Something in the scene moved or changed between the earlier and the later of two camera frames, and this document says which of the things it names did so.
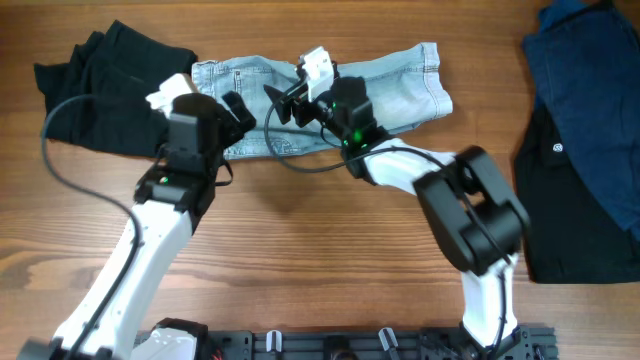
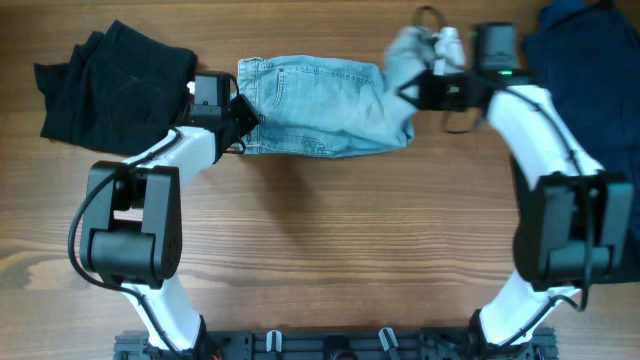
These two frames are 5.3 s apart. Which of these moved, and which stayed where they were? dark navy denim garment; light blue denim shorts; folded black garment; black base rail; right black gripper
Moved: right black gripper; light blue denim shorts
Stayed: folded black garment; dark navy denim garment; black base rail
